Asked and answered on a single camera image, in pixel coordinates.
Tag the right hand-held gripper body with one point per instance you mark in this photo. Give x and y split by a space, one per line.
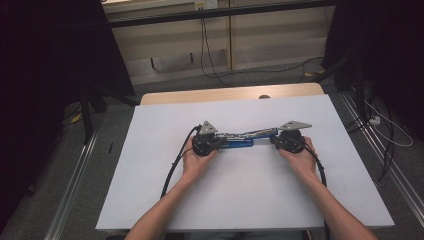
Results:
291 141

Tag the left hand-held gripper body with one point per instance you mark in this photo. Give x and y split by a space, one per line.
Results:
204 143

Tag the blue stapler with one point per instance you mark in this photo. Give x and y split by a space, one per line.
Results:
245 138

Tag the person's left hand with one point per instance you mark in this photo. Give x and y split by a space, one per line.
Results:
195 165

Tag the person's right hand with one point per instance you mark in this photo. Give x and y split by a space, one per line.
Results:
301 163

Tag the white board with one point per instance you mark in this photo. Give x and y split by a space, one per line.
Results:
246 193

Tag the white power plug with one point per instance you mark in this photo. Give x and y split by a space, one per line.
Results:
375 120

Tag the black metal stand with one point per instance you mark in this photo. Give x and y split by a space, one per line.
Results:
87 113

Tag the black horizontal bar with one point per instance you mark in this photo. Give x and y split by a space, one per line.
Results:
216 13

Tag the black curtain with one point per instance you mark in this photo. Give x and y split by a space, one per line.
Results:
383 50
50 83

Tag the metal floor rail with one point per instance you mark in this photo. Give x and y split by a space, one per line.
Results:
71 186
380 150

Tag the white wall socket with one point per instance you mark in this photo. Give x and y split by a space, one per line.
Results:
206 4

